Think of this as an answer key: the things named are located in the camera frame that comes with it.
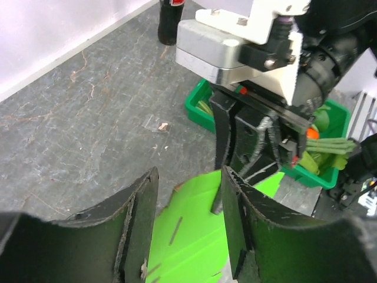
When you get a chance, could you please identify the cola glass bottle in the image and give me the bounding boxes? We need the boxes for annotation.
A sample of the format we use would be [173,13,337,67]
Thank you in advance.
[157,0,185,46]

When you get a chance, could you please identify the orange carrot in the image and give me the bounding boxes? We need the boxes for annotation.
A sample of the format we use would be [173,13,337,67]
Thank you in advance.
[306,128,320,139]

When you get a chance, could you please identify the green plastic tray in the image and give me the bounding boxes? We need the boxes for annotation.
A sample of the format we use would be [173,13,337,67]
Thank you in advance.
[184,79,351,189]

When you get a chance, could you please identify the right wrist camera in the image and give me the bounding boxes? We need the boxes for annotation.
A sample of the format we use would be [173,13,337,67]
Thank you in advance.
[176,1,310,105]

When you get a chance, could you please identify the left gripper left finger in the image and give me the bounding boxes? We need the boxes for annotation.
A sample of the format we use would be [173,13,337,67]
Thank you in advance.
[1,167,159,282]

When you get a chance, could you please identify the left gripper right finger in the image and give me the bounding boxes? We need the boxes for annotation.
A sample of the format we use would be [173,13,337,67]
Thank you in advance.
[220,167,376,282]

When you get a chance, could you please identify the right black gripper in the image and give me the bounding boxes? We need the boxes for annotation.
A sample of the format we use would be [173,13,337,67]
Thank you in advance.
[209,82,316,216]

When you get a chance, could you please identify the green long beans bundle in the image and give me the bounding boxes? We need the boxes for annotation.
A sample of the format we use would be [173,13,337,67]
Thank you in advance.
[306,138,356,155]

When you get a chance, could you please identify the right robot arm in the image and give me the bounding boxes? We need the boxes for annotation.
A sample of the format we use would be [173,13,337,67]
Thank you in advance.
[210,1,376,185]

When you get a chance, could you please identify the green paper box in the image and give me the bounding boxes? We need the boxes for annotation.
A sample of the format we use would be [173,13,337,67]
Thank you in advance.
[145,169,285,283]

